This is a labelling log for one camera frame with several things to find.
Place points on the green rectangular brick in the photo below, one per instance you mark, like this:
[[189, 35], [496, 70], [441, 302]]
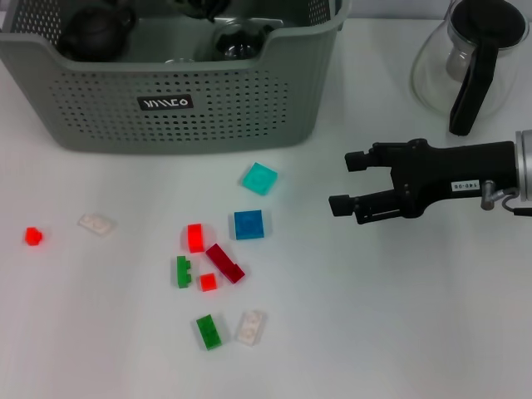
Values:
[[209, 332]]

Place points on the small red square brick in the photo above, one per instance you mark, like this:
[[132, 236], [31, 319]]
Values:
[[208, 282]]

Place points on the white toy brick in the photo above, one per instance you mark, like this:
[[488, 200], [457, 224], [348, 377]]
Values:
[[97, 223], [250, 328]]

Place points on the tiny red cube brick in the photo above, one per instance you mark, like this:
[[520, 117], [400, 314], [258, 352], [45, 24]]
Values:
[[33, 236]]

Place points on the bright red rectangular brick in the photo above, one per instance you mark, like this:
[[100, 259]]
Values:
[[195, 239]]

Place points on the teal square brick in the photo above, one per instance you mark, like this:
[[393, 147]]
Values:
[[259, 178]]

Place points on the right gripper silver connector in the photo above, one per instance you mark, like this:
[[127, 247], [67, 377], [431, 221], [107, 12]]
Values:
[[488, 195]]

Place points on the blue square brick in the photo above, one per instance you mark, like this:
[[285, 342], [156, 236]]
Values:
[[248, 224]]

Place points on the green notched brick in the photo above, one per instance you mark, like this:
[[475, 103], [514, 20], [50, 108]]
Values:
[[182, 274]]

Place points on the dark red long brick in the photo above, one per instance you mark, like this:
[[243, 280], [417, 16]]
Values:
[[224, 264]]

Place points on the grey perforated storage bin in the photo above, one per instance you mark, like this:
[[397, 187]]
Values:
[[104, 124]]

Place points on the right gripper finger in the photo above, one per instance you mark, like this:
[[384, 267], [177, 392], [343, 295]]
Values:
[[341, 204], [356, 161]]

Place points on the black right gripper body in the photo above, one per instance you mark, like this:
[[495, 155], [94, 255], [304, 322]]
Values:
[[449, 170]]

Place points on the dark clay teapot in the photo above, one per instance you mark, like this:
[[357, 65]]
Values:
[[95, 37]]

